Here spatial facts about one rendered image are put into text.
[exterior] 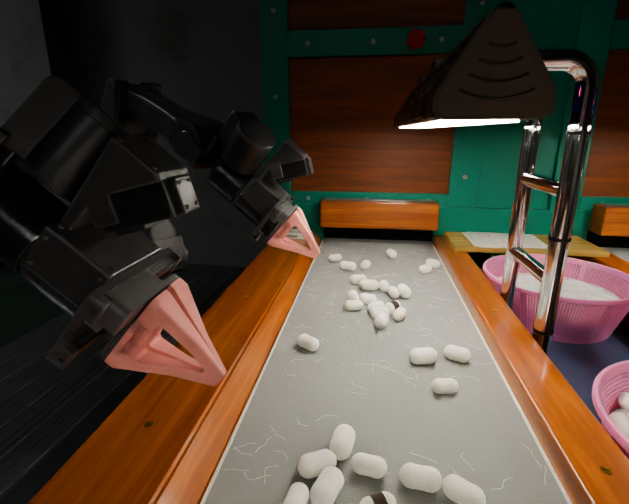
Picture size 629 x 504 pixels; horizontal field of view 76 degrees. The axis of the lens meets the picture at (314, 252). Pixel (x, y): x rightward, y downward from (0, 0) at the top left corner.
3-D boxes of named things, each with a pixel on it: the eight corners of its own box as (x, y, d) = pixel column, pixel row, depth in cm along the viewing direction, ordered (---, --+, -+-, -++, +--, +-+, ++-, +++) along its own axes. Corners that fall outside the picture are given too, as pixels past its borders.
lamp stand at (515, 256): (410, 389, 58) (436, 47, 46) (400, 326, 77) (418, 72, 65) (550, 401, 56) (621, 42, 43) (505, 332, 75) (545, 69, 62)
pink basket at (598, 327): (593, 371, 63) (606, 315, 60) (450, 311, 84) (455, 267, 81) (656, 326, 77) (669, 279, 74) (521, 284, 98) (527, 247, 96)
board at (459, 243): (454, 251, 94) (454, 246, 93) (443, 235, 108) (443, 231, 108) (609, 257, 89) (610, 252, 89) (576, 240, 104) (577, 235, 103)
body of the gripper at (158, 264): (188, 259, 34) (117, 201, 33) (114, 311, 24) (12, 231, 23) (149, 311, 36) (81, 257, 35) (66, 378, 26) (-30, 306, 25)
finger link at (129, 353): (264, 321, 34) (176, 249, 33) (237, 368, 27) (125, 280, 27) (218, 371, 36) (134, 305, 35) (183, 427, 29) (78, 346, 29)
